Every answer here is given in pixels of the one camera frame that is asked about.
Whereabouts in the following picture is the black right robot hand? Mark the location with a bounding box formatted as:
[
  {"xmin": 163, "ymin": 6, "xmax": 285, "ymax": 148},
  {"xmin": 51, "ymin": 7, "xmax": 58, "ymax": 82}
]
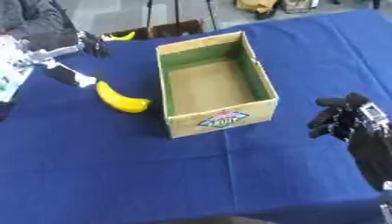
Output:
[{"xmin": 306, "ymin": 92, "xmax": 392, "ymax": 191}]

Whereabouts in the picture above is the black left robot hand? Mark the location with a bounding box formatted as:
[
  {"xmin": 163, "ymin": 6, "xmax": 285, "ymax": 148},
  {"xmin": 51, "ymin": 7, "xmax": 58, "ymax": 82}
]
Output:
[{"xmin": 29, "ymin": 30, "xmax": 112, "ymax": 88}]

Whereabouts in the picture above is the dark brown box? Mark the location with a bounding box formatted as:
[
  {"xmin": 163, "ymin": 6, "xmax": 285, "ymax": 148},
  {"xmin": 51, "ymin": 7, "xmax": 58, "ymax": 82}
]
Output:
[{"xmin": 104, "ymin": 19, "xmax": 206, "ymax": 41}]

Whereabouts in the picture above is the tan cardboard box green inside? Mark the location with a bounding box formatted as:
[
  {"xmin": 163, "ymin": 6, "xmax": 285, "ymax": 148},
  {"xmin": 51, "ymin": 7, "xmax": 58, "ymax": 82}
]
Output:
[{"xmin": 154, "ymin": 31, "xmax": 282, "ymax": 140}]

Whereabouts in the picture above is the yellow toy banana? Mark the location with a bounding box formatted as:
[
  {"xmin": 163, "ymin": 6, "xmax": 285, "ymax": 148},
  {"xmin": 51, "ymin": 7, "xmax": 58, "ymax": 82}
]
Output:
[
  {"xmin": 94, "ymin": 80, "xmax": 153, "ymax": 114},
  {"xmin": 101, "ymin": 31, "xmax": 138, "ymax": 42}
]

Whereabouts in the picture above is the person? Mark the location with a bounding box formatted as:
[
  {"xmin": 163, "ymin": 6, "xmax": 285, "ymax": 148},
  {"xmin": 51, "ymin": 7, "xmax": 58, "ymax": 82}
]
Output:
[{"xmin": 0, "ymin": 0, "xmax": 80, "ymax": 39}]

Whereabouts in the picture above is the black tripod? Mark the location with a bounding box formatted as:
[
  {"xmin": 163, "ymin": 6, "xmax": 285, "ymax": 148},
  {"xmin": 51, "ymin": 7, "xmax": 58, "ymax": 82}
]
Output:
[{"xmin": 143, "ymin": 0, "xmax": 220, "ymax": 31}]

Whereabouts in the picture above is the grey bag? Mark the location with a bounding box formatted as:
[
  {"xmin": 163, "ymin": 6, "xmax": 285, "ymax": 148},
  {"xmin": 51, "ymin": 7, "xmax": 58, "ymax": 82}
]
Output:
[{"xmin": 278, "ymin": 0, "xmax": 322, "ymax": 14}]

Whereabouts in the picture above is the yellow bag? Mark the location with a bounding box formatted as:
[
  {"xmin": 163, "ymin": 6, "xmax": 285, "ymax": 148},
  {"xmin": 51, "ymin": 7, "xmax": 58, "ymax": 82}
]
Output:
[{"xmin": 234, "ymin": 0, "xmax": 281, "ymax": 20}]

